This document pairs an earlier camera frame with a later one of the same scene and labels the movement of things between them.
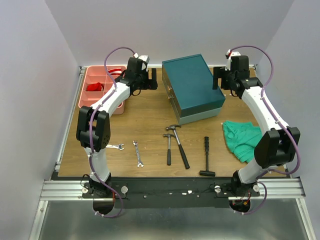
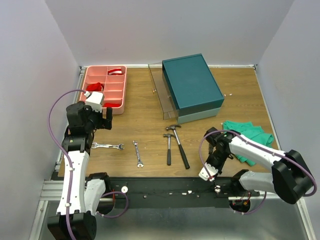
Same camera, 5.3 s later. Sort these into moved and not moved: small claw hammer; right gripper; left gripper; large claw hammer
Moved: left gripper; right gripper
Not moved: large claw hammer; small claw hammer
